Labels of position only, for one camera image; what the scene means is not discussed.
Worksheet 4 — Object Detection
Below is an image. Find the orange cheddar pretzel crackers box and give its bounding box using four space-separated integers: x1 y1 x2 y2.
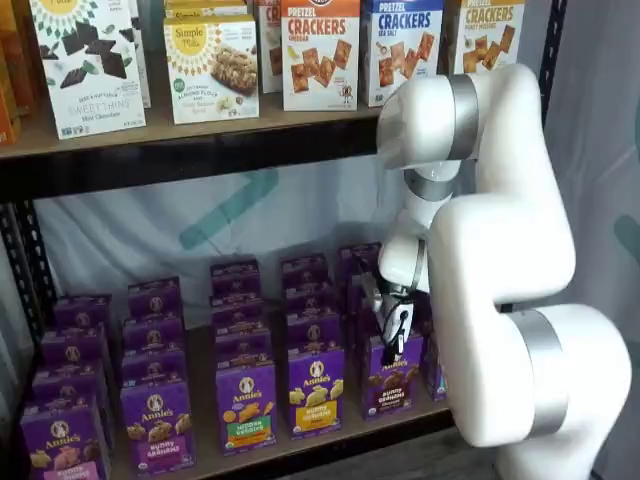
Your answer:
280 0 362 112
256 0 284 95

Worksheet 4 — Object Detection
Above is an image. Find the purple Annie's box lilac patch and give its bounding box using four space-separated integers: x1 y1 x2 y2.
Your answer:
120 348 190 390
126 276 183 321
122 315 187 354
118 382 197 477

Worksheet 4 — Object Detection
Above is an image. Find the white Sweet Thins box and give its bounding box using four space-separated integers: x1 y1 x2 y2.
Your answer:
28 0 147 141
130 0 152 109

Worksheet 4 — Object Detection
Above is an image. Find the purple Annie's box green patch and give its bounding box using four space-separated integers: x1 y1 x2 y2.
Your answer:
209 293 270 331
209 258 262 300
213 325 275 367
214 360 279 457

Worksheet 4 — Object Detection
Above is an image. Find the Simple Mills bar box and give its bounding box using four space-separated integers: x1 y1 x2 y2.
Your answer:
163 0 257 22
163 13 261 125

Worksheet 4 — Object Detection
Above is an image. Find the purple Annie's box yellow patch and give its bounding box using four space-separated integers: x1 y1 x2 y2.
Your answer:
285 310 342 352
286 347 347 442
282 282 337 316
279 253 330 289

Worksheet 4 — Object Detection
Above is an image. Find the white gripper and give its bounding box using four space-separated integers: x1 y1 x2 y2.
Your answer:
377 294 417 367

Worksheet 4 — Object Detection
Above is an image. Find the tan honey mustard crackers box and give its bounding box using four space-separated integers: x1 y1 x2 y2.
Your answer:
452 0 527 76

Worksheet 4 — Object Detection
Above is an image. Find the orange snack box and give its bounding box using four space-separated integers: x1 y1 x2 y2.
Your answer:
0 37 25 147
0 0 41 119

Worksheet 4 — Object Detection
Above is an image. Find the white backdrop sheet teal print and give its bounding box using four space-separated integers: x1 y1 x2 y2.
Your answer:
0 0 640 416

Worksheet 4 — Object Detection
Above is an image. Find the blue sea salt crackers box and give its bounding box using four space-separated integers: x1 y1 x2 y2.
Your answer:
360 0 445 108

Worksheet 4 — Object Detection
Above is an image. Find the purple Annie's box pink patch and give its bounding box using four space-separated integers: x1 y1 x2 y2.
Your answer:
39 325 110 369
31 360 107 407
19 397 112 480
52 293 114 332

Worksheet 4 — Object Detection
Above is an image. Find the purple Annie's box teal patch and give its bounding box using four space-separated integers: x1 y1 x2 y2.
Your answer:
424 334 450 402

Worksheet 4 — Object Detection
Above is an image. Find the black metal shelf rack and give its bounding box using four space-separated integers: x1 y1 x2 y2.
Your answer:
0 0 569 480

